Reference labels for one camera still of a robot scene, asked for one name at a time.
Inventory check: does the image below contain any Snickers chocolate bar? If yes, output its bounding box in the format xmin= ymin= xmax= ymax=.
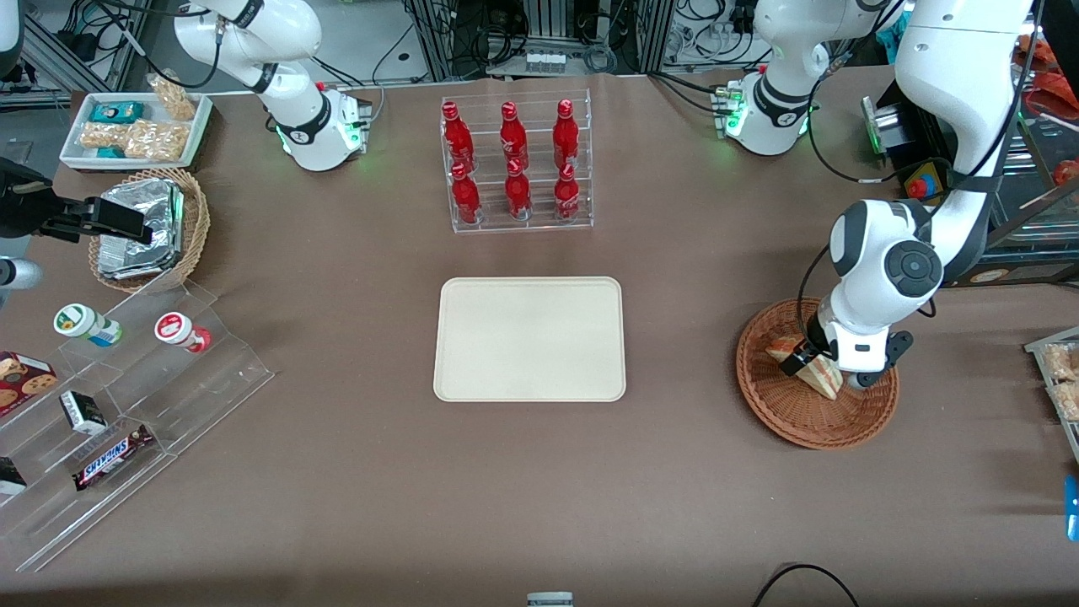
xmin=72 ymin=424 xmax=155 ymax=492

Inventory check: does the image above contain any clear plastic snack tray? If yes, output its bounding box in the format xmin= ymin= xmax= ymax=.
xmin=1024 ymin=327 xmax=1079 ymax=465

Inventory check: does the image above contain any beige plastic tray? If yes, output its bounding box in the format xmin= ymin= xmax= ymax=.
xmin=433 ymin=277 xmax=627 ymax=403

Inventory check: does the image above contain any aluminium frame with cables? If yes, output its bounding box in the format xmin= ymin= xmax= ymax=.
xmin=403 ymin=0 xmax=755 ymax=81

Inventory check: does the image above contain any light wicker basket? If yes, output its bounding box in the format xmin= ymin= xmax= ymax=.
xmin=88 ymin=167 xmax=211 ymax=294

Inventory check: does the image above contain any triangle sandwich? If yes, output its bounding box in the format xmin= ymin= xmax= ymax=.
xmin=765 ymin=335 xmax=844 ymax=401

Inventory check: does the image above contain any silver green metal device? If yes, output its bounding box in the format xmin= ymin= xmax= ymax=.
xmin=860 ymin=94 xmax=910 ymax=155

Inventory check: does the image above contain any brown wicker basket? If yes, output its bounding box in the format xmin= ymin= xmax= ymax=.
xmin=736 ymin=297 xmax=900 ymax=450

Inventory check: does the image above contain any red cookie box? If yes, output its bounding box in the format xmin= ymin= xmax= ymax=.
xmin=0 ymin=351 xmax=60 ymax=418

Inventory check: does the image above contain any clear acrylic stepped shelf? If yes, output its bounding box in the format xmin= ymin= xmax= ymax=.
xmin=0 ymin=278 xmax=276 ymax=574

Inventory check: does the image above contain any yellow emergency stop button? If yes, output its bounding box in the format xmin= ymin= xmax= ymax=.
xmin=904 ymin=158 xmax=952 ymax=201

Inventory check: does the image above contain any black looped cable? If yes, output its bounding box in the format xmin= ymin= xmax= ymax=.
xmin=750 ymin=562 xmax=861 ymax=607

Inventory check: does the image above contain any red cola bottle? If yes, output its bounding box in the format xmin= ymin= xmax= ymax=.
xmin=451 ymin=163 xmax=482 ymax=225
xmin=554 ymin=163 xmax=582 ymax=222
xmin=552 ymin=99 xmax=581 ymax=169
xmin=504 ymin=158 xmax=534 ymax=222
xmin=442 ymin=101 xmax=475 ymax=174
xmin=499 ymin=101 xmax=530 ymax=169

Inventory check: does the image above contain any small black white carton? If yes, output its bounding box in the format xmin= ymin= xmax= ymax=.
xmin=59 ymin=390 xmax=109 ymax=436

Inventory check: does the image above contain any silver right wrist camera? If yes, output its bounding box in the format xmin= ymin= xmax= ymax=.
xmin=0 ymin=257 xmax=43 ymax=293

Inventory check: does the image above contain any red lid yogurt cup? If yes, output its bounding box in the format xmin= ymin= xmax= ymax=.
xmin=154 ymin=311 xmax=212 ymax=354

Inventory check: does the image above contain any black yellow equipment box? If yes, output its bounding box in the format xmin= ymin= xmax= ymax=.
xmin=944 ymin=181 xmax=1079 ymax=289

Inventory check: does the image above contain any clear bag of crackers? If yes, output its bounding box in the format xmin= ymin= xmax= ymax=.
xmin=125 ymin=120 xmax=188 ymax=162
xmin=79 ymin=122 xmax=129 ymax=151
xmin=146 ymin=72 xmax=197 ymax=121

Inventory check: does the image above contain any aluminium foil containers stack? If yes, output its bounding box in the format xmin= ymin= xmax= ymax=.
xmin=97 ymin=179 xmax=185 ymax=281

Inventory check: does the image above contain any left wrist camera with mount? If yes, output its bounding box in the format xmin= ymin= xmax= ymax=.
xmin=845 ymin=330 xmax=915 ymax=391

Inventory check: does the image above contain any green lid yogurt cup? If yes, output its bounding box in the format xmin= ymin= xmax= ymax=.
xmin=53 ymin=303 xmax=123 ymax=348

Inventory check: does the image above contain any clear acrylic bottle rack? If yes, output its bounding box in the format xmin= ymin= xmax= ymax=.
xmin=440 ymin=89 xmax=594 ymax=234

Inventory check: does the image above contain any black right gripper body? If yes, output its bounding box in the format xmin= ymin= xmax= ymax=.
xmin=0 ymin=158 xmax=56 ymax=241

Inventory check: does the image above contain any white rectangular snack tray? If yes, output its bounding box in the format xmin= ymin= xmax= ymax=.
xmin=59 ymin=91 xmax=213 ymax=172

